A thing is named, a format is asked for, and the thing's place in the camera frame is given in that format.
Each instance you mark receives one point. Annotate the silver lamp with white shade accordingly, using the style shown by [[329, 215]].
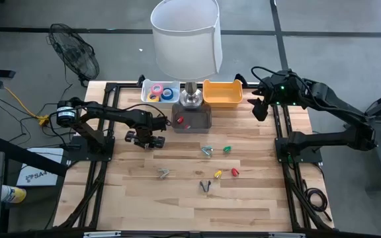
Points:
[[185, 43]]

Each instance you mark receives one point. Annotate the black aluminium table frame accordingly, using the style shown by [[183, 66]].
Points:
[[278, 122]]

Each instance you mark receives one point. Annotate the pink tape roll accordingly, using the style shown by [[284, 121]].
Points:
[[152, 90]]

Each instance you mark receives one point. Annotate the teal staple remover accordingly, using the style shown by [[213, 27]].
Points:
[[207, 149]]

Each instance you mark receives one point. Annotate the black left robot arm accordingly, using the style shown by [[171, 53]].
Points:
[[111, 114]]

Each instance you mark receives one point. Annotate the dark blue tape roll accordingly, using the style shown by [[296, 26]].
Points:
[[162, 94]]

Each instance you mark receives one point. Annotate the orange plastic bin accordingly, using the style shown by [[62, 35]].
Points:
[[222, 96]]

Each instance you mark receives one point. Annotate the yellow mini stapler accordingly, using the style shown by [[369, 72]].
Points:
[[217, 174]]

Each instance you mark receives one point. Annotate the black diagonal beam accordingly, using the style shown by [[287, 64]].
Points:
[[28, 155]]

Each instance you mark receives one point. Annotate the white plastic bin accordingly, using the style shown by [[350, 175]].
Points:
[[144, 91]]

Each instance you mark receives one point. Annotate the black floor fan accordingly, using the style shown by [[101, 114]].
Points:
[[74, 54]]

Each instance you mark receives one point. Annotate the white printed box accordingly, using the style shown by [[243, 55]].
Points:
[[41, 172]]

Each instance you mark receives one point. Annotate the grey plastic bin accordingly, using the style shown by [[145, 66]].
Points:
[[197, 124]]

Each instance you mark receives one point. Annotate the yellow and white bottle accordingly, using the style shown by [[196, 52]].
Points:
[[13, 195]]

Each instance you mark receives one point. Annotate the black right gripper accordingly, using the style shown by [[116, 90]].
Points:
[[270, 92]]

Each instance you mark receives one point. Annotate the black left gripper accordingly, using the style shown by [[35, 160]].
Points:
[[145, 135]]

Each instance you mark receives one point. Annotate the yellow tape roll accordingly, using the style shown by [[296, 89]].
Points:
[[148, 98]]

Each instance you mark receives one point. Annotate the black staple remover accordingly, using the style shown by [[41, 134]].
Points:
[[204, 189]]

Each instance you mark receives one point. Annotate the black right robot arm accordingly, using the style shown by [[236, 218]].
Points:
[[329, 96]]

